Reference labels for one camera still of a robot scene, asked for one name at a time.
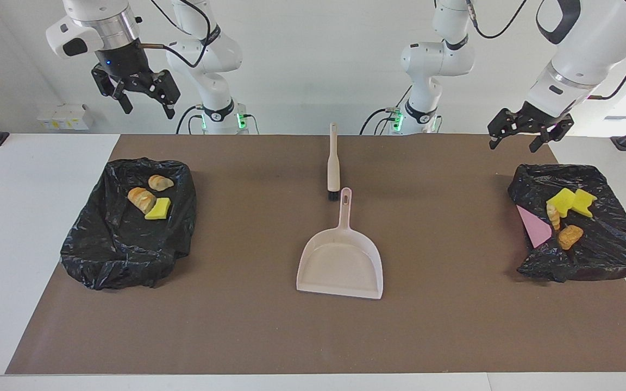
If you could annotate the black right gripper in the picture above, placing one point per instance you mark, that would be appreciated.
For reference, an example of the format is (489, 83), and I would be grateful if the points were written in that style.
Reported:
(125, 62)

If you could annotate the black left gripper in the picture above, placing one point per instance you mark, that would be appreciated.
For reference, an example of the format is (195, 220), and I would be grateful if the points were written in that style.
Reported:
(536, 117)

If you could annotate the beige croissant toy piece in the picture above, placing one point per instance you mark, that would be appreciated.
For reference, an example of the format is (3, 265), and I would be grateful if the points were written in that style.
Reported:
(160, 182)
(553, 217)

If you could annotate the notched yellow sponge piece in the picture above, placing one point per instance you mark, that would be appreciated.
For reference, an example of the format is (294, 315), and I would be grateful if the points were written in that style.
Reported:
(583, 202)

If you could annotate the orange striped croissant toy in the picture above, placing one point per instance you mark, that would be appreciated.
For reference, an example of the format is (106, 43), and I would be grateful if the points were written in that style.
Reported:
(142, 200)

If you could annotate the brown bread roll toy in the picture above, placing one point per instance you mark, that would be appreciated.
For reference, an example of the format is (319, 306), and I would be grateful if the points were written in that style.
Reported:
(570, 237)

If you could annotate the beige hand brush black bristles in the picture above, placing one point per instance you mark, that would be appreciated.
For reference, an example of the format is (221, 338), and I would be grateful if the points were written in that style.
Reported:
(333, 163)

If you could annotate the beige plastic dustpan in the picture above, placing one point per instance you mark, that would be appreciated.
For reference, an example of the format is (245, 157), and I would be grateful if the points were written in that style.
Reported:
(340, 266)

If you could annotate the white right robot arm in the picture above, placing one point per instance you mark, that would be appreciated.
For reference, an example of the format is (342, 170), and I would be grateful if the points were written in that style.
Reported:
(95, 21)

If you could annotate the pink plastic bin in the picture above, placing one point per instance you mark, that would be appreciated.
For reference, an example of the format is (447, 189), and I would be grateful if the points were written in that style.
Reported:
(533, 228)

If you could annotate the black trash bag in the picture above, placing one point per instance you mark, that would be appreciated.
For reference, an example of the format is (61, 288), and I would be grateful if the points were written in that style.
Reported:
(612, 244)
(106, 255)

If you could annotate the brown table mat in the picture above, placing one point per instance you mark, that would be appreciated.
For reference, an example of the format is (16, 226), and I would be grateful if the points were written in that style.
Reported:
(400, 336)

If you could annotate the white wall socket box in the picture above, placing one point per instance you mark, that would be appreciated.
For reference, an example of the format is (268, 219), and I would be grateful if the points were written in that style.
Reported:
(66, 117)

